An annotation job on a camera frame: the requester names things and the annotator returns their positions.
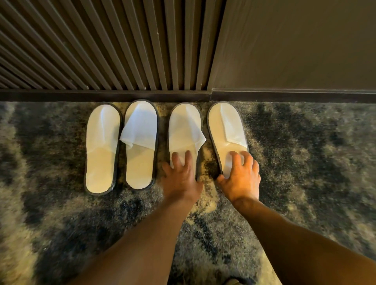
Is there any person's right hand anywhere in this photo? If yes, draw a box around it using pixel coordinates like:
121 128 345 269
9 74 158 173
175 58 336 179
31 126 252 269
216 151 261 204

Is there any person's left hand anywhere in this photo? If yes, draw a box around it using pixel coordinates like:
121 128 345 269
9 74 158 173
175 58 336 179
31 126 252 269
162 151 204 204

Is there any white slipper with strap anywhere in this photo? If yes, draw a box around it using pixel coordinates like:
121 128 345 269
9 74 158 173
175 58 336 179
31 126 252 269
84 103 123 196
119 99 159 191
168 102 207 182
207 101 250 180

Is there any person's right forearm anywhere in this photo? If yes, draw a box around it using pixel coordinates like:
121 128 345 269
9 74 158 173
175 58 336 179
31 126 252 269
232 197 376 285

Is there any person's left forearm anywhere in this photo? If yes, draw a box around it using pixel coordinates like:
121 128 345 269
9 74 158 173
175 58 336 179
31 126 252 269
68 194 194 285

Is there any dark baseboard strip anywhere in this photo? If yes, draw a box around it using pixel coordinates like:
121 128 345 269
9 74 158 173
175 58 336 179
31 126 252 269
210 88 376 104
0 89 212 103

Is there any dark slatted wood panel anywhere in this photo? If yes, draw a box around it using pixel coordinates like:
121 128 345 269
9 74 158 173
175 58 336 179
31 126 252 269
0 0 227 91

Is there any white slipper with loose strap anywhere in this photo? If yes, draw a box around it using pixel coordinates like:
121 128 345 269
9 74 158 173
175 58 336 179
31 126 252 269
119 99 159 191

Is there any white slipper with flat strap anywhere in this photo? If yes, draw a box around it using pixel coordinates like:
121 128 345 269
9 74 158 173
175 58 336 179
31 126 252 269
84 103 123 196

